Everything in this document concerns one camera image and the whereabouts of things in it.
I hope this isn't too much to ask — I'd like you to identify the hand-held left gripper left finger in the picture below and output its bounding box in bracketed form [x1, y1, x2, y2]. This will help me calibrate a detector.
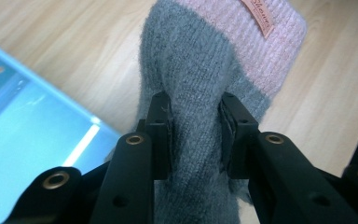
[136, 90, 173, 181]

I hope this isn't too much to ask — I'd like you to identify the light blue plastic basket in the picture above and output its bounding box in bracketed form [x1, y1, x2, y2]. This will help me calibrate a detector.
[0, 35, 123, 224]

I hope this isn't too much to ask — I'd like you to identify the grey and pink fingerless glove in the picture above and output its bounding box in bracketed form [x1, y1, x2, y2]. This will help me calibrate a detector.
[134, 0, 309, 224]

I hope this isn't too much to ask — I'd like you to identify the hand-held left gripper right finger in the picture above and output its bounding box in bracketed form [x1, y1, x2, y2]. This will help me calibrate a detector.
[218, 91, 261, 180]

